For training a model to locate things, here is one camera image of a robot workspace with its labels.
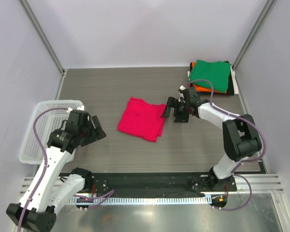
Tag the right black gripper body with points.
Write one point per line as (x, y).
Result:
(181, 107)

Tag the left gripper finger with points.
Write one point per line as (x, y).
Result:
(95, 124)
(96, 134)

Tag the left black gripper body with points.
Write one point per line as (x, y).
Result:
(87, 135)

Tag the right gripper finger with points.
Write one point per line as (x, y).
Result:
(171, 103)
(184, 119)

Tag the pink t shirt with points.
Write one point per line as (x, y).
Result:
(143, 120)

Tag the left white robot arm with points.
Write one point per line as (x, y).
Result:
(39, 207)

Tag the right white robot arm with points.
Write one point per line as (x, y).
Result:
(241, 139)

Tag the orange folded t shirt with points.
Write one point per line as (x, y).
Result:
(206, 71)

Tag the green folded t shirt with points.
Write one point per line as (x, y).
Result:
(210, 75)

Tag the black folded t shirt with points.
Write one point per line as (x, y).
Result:
(232, 84)

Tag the white folded t shirt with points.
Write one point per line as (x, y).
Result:
(232, 87)

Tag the white plastic basket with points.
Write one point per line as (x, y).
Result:
(30, 152)

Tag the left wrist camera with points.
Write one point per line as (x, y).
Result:
(77, 119)

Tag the left aluminium corner post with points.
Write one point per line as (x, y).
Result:
(39, 30)

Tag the aluminium corner post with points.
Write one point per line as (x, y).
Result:
(269, 4)
(39, 30)

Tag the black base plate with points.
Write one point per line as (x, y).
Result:
(145, 184)

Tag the white slotted cable duct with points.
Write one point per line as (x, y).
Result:
(142, 201)

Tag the aluminium rail frame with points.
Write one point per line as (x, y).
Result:
(260, 183)

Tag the right aluminium corner post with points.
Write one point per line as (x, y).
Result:
(269, 4)

